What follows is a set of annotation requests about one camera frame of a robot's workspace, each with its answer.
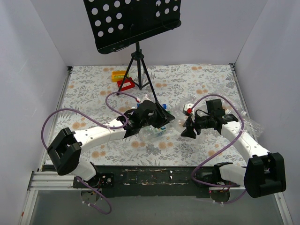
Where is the clear bottle white cap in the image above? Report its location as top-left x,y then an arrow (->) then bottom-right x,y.
172,103 -> 188,133

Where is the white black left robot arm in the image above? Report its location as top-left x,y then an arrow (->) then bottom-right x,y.
47,100 -> 175,188

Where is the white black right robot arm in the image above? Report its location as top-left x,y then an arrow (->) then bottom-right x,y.
180,98 -> 286,198

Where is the clear bottle blue label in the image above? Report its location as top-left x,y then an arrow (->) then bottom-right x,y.
126,103 -> 167,111

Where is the clear bottle lemon label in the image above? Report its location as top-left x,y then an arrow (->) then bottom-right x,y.
139,126 -> 168,141

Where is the red plastic box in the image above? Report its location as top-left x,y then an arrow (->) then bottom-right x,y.
117,77 -> 135,91

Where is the yellow plastic box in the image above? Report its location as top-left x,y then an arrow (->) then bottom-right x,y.
111,70 -> 126,82

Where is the floral patterned table mat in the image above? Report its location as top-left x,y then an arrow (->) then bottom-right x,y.
54,64 -> 246,166

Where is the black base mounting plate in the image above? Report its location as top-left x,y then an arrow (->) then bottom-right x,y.
41,165 -> 269,199

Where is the black perforated music stand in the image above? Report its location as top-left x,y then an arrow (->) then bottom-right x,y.
82,0 -> 182,108

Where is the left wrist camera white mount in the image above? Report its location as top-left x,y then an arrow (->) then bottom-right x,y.
136,94 -> 152,104

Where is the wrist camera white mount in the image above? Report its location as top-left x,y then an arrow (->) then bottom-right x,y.
182,103 -> 195,116
136,94 -> 152,104

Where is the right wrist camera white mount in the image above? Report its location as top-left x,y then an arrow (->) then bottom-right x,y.
182,103 -> 195,116

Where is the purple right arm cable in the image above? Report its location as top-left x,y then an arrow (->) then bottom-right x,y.
191,94 -> 248,204

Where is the aluminium frame rail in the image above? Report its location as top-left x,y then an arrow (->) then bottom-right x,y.
20,63 -> 294,225

